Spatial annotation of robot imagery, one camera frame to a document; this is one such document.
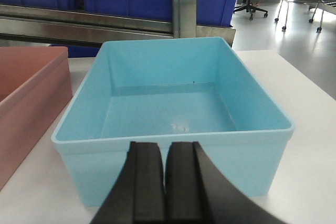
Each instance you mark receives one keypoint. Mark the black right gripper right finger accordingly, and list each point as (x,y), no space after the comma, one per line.
(197,192)

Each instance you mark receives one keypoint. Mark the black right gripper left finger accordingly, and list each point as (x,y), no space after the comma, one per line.
(138,194)

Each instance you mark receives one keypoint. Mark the light blue plastic box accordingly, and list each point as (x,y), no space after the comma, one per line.
(171,90)

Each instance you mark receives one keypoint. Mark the pink plastic box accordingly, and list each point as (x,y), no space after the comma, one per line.
(35,87)

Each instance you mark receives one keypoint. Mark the stainless steel shelf rack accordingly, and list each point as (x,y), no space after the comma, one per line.
(85,29)

